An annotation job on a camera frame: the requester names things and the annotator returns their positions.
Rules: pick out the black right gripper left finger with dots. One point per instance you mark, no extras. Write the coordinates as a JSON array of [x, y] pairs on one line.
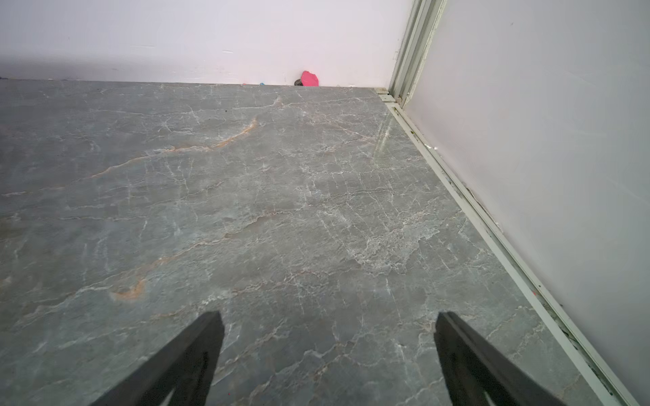
[[182, 371]]

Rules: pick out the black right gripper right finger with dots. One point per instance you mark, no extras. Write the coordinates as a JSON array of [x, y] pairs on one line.
[[476, 373]]

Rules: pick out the pink small toy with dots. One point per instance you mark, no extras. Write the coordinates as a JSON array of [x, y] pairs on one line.
[[307, 79]]

